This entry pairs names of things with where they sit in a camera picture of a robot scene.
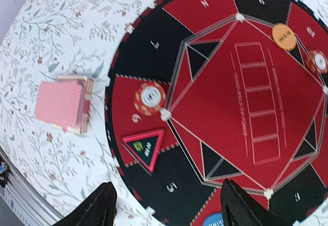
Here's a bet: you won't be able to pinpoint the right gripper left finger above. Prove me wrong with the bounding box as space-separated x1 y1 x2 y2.
55 182 117 226

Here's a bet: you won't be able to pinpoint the orange big blind button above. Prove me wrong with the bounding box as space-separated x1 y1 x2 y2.
272 23 297 51

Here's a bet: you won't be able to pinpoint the red backed card deck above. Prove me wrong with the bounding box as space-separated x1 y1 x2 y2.
34 76 94 135

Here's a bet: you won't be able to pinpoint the triangular all in marker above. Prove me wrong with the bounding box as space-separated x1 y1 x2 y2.
121 129 165 175

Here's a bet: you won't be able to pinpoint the red chips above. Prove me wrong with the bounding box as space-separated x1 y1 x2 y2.
134 82 166 116
305 50 327 74

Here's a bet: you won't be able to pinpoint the blue small blind button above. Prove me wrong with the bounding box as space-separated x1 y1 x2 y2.
202 212 224 226

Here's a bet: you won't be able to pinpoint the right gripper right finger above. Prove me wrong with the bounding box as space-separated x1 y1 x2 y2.
220 179 288 226

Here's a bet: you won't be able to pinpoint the round red black poker mat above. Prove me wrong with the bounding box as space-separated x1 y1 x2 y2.
106 0 327 225

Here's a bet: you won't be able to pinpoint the front aluminium rail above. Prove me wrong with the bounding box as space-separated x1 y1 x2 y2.
1 149 63 225

